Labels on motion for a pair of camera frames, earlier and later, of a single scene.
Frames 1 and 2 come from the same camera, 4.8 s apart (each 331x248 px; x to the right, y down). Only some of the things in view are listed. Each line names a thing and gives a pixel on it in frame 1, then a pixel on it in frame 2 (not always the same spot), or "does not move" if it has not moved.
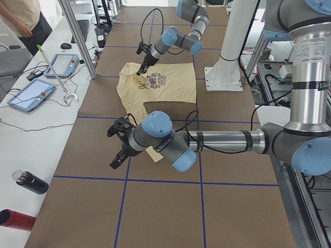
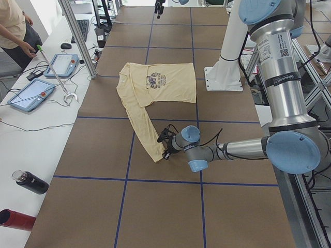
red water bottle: [12, 219] does not move
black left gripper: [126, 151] to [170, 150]
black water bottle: [30, 182] does not move
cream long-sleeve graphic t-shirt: [174, 82] does not move
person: [26, 14] to [17, 38]
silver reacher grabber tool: [66, 94] does not move
